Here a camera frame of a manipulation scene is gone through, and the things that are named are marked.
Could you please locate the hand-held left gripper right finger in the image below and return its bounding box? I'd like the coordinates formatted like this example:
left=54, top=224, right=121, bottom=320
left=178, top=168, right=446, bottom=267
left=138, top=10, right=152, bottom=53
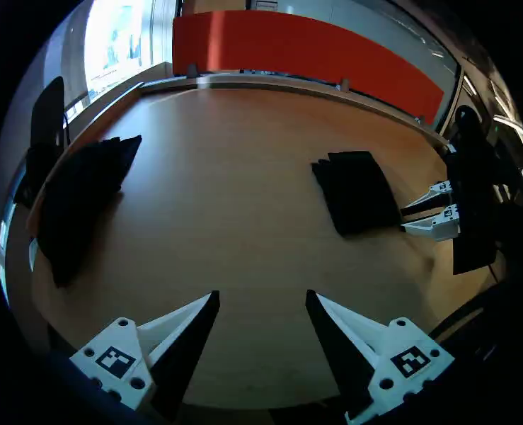
left=305, top=289, right=456, bottom=422

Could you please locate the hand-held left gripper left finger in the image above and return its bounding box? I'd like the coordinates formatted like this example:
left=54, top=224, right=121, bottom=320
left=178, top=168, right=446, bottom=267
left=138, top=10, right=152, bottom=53
left=69, top=290, right=221, bottom=420

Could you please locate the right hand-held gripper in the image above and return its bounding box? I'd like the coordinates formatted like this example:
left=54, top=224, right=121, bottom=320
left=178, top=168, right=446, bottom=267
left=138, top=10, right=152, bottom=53
left=400, top=105, right=503, bottom=276

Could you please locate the black towel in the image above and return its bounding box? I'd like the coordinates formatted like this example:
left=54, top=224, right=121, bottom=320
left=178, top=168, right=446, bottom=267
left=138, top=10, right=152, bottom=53
left=311, top=150, right=405, bottom=237

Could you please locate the stack of black towels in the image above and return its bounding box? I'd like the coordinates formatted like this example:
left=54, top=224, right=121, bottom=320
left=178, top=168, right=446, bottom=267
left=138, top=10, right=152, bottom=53
left=34, top=135, right=143, bottom=288

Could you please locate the red desk screen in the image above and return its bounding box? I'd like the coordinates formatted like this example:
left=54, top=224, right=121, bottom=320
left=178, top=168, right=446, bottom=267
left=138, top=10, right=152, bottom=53
left=171, top=11, right=446, bottom=127

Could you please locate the black office chair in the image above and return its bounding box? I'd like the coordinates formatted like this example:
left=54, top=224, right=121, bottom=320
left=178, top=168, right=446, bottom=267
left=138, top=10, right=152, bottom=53
left=12, top=76, right=71, bottom=209

